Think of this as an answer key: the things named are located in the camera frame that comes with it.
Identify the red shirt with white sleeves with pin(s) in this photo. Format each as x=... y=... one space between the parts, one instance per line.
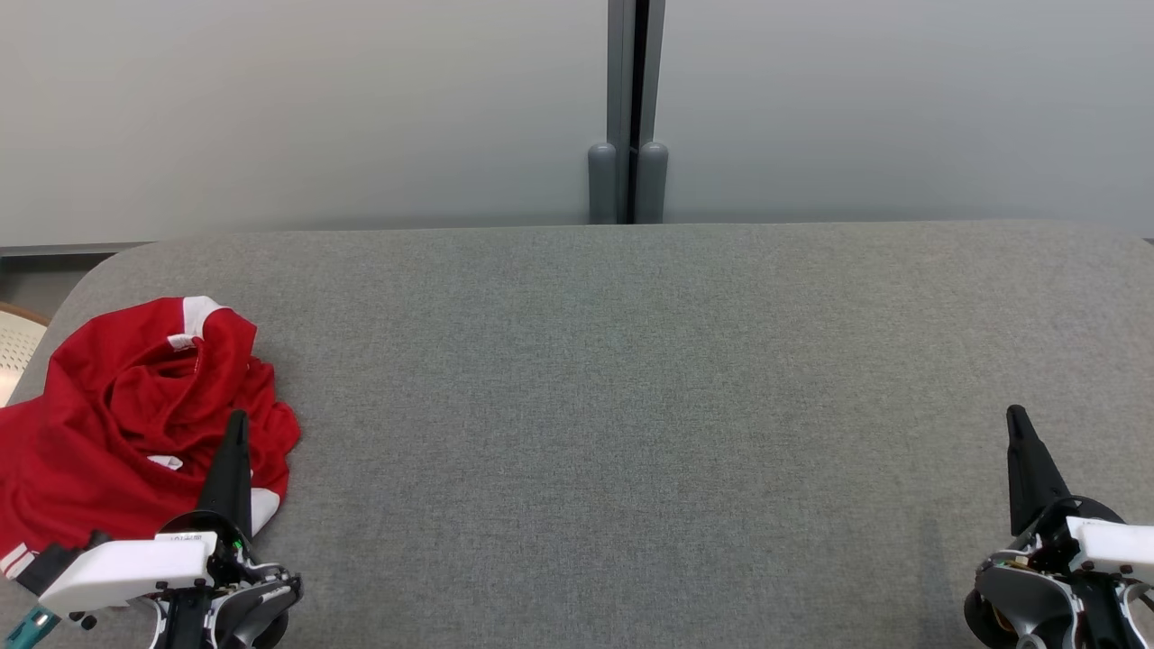
x=108 y=433

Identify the grey partition post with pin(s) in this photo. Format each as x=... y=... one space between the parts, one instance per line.
x=618 y=72

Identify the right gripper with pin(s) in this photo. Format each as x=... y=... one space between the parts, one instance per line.
x=1113 y=545

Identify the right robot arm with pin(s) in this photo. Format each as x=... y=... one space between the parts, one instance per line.
x=1014 y=595

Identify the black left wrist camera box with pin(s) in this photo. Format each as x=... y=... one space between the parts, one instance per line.
x=45 y=568

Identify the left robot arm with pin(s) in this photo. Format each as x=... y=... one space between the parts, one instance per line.
x=243 y=613

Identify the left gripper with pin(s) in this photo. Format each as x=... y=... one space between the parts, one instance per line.
x=126 y=572

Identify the cream perforated laundry basket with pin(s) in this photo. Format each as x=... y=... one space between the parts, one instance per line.
x=16 y=347

